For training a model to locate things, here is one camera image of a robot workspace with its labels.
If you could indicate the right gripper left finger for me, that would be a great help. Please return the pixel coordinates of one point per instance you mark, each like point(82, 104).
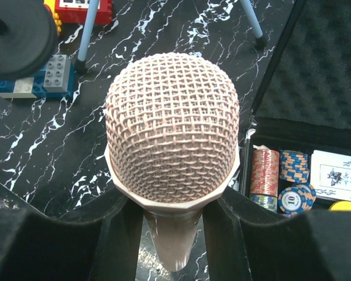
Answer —
point(99, 241)

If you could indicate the blue grey brick toy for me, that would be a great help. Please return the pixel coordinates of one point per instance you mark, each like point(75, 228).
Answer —
point(53, 80)

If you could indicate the red white chip row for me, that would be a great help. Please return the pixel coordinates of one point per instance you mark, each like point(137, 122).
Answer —
point(265, 172)

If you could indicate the pink toy microphone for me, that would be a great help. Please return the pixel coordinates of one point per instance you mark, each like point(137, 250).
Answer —
point(172, 123)

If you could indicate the white card deck box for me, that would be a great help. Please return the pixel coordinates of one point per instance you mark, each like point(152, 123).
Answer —
point(330, 175)

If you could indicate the blue white chip row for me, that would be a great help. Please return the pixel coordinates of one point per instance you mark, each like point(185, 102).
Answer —
point(294, 166)

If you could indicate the yellow dealer button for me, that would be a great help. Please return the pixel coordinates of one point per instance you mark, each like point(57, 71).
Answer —
point(340, 206)

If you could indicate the black poker chip case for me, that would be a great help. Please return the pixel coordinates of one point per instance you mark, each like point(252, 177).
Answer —
point(303, 102)

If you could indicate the green chip row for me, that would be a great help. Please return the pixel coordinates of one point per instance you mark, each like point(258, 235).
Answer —
point(265, 201)

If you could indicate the single blue poker chip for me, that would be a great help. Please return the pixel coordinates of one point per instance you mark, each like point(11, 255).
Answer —
point(297, 198)

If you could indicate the black microphone stand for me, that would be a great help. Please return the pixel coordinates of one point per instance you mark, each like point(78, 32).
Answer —
point(28, 38)

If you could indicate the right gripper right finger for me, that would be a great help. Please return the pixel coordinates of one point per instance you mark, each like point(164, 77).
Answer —
point(244, 241)

